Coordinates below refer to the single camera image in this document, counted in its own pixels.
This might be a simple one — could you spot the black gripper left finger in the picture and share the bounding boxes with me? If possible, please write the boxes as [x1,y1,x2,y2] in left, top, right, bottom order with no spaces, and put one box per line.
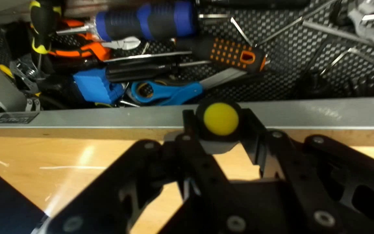
[35,110,238,234]

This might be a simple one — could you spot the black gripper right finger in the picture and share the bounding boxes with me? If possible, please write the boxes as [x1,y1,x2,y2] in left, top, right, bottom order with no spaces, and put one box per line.
[239,109,374,234]

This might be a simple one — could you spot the black yellow-capped screwdriver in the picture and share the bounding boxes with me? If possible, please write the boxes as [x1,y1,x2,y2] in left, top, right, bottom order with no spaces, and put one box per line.
[196,99,241,136]

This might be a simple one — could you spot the black long screwdriver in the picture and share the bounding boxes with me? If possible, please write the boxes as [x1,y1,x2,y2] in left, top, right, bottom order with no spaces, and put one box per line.
[106,61,208,82]

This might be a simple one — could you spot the orange black dotted screwdriver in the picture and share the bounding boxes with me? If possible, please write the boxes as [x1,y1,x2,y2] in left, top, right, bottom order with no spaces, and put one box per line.
[173,35,271,73]

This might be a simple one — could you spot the wooden-front metal tool drawer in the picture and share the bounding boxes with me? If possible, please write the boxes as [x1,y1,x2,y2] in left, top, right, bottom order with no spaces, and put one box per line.
[0,0,374,226]

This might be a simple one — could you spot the blue plastic block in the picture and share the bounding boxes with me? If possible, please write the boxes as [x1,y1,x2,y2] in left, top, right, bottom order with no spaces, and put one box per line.
[73,69,125,104]

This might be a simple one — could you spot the blue handled wrench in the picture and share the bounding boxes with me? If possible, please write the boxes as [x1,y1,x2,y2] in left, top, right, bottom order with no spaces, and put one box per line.
[130,68,246,105]

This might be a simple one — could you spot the orange handled pliers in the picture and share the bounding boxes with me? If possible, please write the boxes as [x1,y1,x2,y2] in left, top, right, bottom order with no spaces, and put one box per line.
[51,32,141,61]

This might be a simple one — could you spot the blue black handled screwdriver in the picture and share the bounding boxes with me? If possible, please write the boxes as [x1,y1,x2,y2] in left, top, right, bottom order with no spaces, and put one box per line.
[56,0,232,43]

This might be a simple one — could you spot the black yellow handled tool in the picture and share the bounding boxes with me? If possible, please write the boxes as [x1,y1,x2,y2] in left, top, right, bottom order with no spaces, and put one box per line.
[30,0,63,55]

